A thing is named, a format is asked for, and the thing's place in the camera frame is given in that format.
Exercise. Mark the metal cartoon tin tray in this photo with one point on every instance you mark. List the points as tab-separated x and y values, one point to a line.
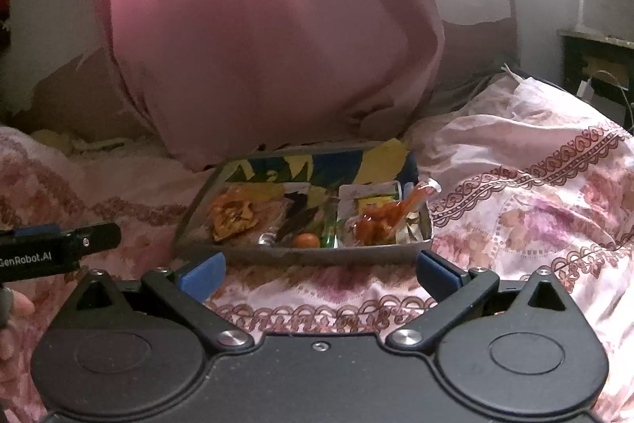
317	172

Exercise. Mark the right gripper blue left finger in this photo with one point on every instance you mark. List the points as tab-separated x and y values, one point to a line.
179	295

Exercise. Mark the yellow green snack packet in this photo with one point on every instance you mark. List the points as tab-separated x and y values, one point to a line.
376	207

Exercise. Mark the person's left hand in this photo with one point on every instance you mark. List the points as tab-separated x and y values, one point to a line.
15	306

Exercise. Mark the green sausage stick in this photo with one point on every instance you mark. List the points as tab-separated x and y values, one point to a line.
328	233

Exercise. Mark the orange red snack bag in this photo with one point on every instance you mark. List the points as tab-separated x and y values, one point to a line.
407	225

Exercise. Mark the white tofu snack packet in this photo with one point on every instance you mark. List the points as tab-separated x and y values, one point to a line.
353	200

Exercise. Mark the dark bedside desk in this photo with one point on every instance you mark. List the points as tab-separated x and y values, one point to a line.
598	69

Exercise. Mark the pink floral bedsheet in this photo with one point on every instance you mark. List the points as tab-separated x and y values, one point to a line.
530	177

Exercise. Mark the pink curtain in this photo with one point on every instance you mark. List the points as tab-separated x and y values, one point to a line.
215	79

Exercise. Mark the small orange fruit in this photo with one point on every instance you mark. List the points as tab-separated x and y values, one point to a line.
306	240

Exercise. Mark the dark dried snack clear bag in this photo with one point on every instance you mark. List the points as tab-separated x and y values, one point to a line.
299	217

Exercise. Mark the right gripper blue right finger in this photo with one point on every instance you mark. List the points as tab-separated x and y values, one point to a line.
458	294

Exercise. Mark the gold foil snack packet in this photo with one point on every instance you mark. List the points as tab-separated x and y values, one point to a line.
231	213

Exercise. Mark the rice cracker snack bag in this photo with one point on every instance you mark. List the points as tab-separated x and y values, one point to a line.
269	203

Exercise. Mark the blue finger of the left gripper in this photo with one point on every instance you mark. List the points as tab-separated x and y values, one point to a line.
32	231

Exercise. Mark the white charger with cable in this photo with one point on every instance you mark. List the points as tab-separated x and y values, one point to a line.
606	85

